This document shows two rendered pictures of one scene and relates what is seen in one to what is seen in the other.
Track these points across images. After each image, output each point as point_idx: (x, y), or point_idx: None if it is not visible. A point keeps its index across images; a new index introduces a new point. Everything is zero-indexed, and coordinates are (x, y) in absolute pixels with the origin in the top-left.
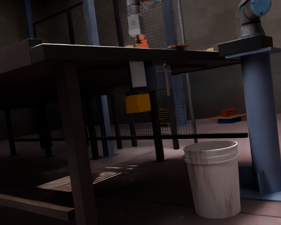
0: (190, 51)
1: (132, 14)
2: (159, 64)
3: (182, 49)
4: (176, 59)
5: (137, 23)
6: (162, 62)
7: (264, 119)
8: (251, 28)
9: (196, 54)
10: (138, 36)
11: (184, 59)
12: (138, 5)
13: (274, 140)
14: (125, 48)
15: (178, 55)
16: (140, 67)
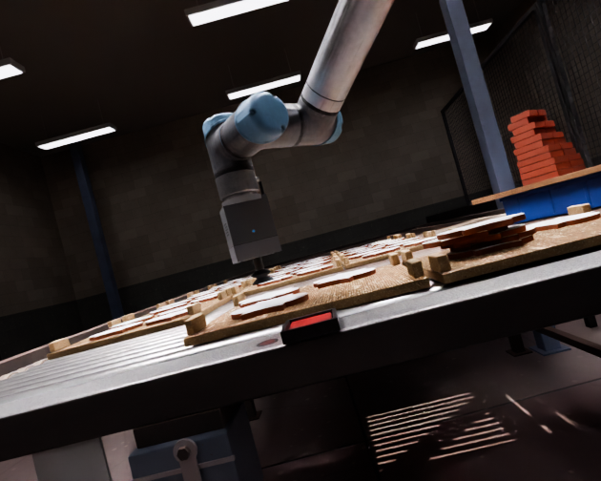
0: (395, 323)
1: (221, 203)
2: (172, 436)
3: (329, 331)
4: (287, 386)
5: (229, 232)
6: (191, 423)
7: None
8: None
9: (447, 324)
10: (255, 261)
11: (352, 369)
12: (226, 174)
13: None
14: None
15: (300, 365)
16: (83, 462)
